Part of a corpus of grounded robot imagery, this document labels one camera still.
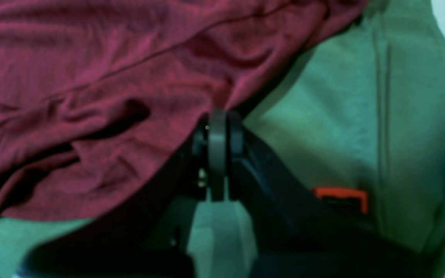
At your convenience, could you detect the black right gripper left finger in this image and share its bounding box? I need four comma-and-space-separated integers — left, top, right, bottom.
22, 115, 209, 278

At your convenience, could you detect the red long-sleeve T-shirt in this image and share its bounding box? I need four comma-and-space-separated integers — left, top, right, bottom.
0, 0, 370, 222

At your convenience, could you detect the top right orange clamp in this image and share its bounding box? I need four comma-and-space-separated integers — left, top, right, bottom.
311, 187, 369, 215

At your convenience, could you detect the green table cloth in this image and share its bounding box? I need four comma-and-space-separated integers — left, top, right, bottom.
0, 0, 445, 278

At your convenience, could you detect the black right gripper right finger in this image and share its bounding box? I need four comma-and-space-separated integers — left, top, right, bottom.
226, 112, 431, 278

